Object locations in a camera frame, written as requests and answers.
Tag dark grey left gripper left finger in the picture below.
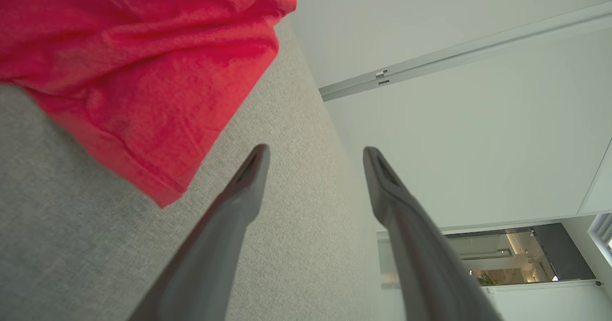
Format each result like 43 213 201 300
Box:
128 144 271 321

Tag red shorts with white panels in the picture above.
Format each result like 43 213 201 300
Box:
0 0 297 209

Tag grey metal partition post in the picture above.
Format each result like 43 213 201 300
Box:
319 0 612 102

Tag grey fabric sofa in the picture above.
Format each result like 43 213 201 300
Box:
0 17 397 321

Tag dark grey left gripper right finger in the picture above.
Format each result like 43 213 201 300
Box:
362 146 503 321

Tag interior window opening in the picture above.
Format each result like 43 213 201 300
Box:
378 223 597 290

